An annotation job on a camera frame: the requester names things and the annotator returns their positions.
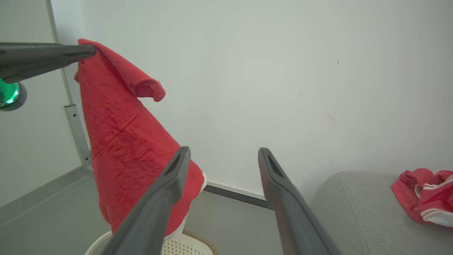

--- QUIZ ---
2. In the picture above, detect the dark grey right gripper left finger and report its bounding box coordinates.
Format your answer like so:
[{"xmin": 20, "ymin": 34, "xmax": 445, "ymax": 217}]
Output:
[{"xmin": 101, "ymin": 146, "xmax": 192, "ymax": 255}]

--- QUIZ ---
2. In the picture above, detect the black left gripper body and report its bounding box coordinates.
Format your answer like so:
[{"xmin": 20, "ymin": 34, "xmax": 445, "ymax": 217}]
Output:
[{"xmin": 0, "ymin": 78, "xmax": 28, "ymax": 112}]

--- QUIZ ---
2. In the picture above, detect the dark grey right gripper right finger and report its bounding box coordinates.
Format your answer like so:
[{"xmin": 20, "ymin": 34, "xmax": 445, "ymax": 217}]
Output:
[{"xmin": 258, "ymin": 147, "xmax": 342, "ymax": 255}]

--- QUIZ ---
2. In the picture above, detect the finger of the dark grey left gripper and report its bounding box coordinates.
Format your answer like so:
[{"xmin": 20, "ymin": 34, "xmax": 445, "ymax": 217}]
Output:
[
  {"xmin": 0, "ymin": 52, "xmax": 97, "ymax": 84},
  {"xmin": 0, "ymin": 42, "xmax": 97, "ymax": 55}
]

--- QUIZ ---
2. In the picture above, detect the plain red garment white hem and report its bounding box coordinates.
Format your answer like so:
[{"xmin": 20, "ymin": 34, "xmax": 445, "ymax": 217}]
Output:
[{"xmin": 73, "ymin": 38, "xmax": 208, "ymax": 242}]

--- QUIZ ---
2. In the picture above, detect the red white-striped garment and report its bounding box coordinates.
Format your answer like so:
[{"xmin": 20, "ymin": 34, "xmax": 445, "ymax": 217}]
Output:
[{"xmin": 391, "ymin": 168, "xmax": 453, "ymax": 229}]

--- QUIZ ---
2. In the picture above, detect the cream perforated laundry basket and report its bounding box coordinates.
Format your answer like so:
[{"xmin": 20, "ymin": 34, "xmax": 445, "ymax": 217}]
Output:
[{"xmin": 84, "ymin": 228, "xmax": 218, "ymax": 255}]

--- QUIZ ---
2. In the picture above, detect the white and black baseboard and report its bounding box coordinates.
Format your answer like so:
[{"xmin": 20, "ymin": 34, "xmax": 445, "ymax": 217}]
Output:
[{"xmin": 203, "ymin": 180, "xmax": 276, "ymax": 210}]

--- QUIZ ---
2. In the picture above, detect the grey fabric sofa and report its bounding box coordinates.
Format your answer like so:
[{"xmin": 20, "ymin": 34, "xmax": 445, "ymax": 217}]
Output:
[{"xmin": 309, "ymin": 170, "xmax": 453, "ymax": 255}]

